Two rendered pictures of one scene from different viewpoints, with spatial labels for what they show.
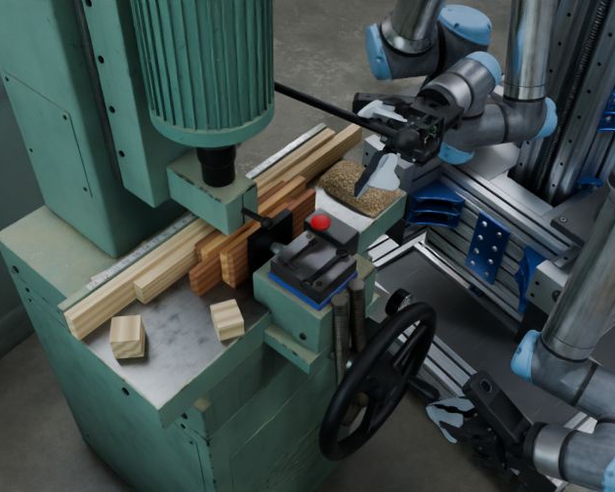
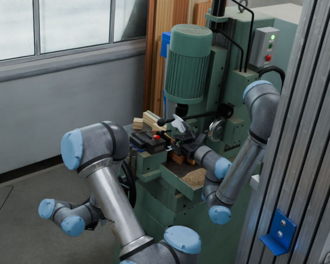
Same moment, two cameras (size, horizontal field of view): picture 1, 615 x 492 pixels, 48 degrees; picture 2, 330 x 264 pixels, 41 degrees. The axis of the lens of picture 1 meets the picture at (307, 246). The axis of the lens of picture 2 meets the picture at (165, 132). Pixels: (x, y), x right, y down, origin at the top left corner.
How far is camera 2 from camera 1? 1.99 m
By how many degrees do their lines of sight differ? 76
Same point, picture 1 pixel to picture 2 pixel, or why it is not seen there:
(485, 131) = (206, 189)
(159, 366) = (128, 130)
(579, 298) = not seen: hidden behind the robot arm
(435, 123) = (176, 138)
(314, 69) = not seen: outside the picture
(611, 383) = (79, 208)
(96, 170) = not seen: hidden behind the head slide
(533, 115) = (211, 200)
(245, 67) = (170, 75)
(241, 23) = (171, 62)
